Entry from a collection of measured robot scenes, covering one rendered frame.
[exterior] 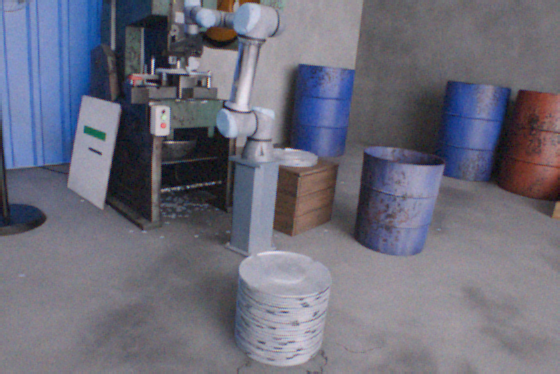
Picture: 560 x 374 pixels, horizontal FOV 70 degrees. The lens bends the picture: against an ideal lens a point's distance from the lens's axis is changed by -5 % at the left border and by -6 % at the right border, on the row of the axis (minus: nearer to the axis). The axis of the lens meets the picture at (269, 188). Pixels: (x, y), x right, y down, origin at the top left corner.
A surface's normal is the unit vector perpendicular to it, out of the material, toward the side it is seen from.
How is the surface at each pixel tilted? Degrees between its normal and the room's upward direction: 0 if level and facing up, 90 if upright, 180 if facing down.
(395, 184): 92
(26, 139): 90
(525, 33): 90
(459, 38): 90
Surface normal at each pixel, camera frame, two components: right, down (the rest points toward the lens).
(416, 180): 0.01, 0.33
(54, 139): 0.68, 0.27
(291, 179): -0.64, 0.17
